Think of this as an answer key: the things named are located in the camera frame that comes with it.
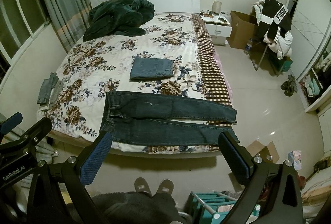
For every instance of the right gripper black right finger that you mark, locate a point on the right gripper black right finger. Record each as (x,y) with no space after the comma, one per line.
(283,202)

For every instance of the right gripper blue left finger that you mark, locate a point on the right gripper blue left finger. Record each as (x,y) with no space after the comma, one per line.
(78,172)

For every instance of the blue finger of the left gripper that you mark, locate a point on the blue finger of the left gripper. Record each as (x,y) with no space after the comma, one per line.
(11,123)

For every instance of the dark blue jeans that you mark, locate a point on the dark blue jeans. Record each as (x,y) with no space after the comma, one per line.
(146,119)

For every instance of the flat cardboard piece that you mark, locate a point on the flat cardboard piece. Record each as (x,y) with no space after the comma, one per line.
(268,153)

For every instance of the left worn slipper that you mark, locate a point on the left worn slipper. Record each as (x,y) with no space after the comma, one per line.
(141,186)

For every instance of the worn slipper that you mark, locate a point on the worn slipper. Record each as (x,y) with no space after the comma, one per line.
(141,186)
(166,186)

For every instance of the teal storage rack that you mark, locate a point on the teal storage rack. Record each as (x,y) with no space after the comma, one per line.
(211,207)

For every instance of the right worn slipper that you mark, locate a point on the right worn slipper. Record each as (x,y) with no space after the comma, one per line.
(166,186)

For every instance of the grey slippers on floor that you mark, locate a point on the grey slippers on floor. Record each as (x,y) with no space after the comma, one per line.
(289,86)

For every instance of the folded blue jeans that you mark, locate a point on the folded blue jeans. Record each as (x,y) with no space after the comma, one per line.
(150,69)

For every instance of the checkered bed cover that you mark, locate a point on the checkered bed cover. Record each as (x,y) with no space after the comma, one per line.
(214,84)

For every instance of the metal chair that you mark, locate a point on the metal chair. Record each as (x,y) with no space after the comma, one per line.
(263,58)

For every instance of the white puffer jacket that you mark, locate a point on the white puffer jacket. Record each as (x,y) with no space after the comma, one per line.
(282,47)

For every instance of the plastic water bottle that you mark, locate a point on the plastic water bottle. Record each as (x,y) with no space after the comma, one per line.
(248,46)

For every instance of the dark green blanket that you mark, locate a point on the dark green blanket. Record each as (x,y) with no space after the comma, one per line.
(119,17)

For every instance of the brown cardboard box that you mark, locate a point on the brown cardboard box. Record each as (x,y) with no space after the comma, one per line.
(244,27)

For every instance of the black white jacket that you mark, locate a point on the black white jacket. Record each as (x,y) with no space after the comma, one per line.
(275,20)

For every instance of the white nightstand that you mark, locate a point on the white nightstand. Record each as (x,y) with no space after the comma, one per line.
(218,27)

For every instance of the white wardrobe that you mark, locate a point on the white wardrobe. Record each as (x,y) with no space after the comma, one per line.
(311,51)

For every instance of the beige table lamp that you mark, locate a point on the beige table lamp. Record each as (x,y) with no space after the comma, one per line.
(216,7)

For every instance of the window with white frame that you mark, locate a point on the window with white frame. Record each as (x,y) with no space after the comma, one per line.
(21,23)

